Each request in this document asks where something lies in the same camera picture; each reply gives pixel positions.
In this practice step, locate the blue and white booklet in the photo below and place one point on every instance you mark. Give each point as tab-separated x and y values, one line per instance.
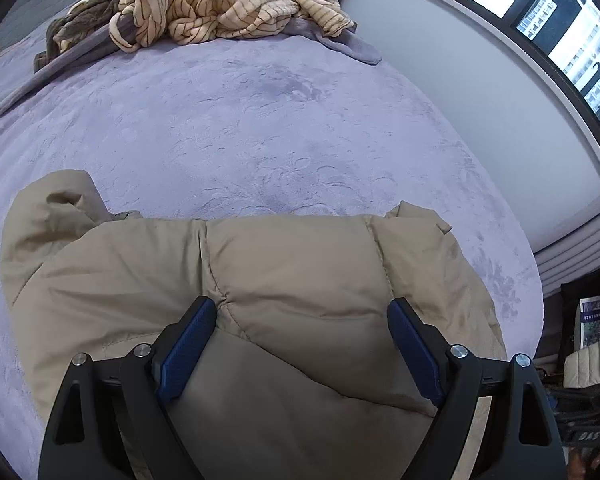
592	320

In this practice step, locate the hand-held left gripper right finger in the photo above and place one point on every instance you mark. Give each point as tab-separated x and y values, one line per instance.
415	350

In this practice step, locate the black bag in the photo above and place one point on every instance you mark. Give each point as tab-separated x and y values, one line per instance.
570	300

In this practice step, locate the white padded garment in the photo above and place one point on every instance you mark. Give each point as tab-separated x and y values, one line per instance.
582	367

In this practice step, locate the grey-purple bed sheet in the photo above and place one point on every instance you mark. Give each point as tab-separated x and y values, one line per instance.
352	50

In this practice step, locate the black-framed window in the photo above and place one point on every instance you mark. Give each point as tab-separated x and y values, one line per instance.
540	25

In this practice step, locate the grey ribbed bed base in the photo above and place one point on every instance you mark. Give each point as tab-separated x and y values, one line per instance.
575	255

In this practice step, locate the beige puffer jacket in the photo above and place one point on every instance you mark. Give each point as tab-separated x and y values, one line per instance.
280	270

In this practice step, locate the purple bedspread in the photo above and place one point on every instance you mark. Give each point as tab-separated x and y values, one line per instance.
230	125

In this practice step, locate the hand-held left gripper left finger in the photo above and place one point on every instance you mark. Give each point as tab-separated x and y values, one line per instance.
187	345

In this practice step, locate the brown patterned blanket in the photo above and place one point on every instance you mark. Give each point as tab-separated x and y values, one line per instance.
80	22

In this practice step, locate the beige striped blanket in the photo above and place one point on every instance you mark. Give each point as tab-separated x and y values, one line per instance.
220	5

